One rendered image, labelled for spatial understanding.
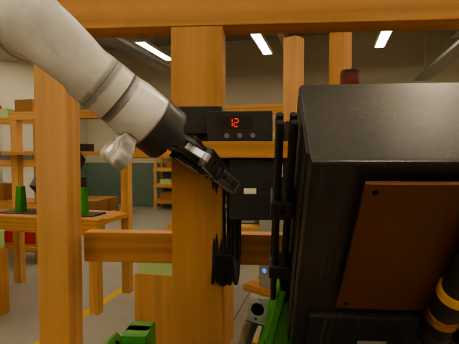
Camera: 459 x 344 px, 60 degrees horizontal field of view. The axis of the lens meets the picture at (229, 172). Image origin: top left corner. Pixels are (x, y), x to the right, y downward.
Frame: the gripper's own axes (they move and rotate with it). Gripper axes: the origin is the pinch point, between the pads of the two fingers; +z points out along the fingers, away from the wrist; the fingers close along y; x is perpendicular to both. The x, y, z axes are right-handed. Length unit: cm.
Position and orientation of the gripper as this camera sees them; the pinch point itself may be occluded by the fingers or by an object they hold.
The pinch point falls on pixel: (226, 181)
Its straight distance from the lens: 58.0
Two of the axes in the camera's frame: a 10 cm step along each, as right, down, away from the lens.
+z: 7.0, 5.6, 4.4
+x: -5.6, 8.2, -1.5
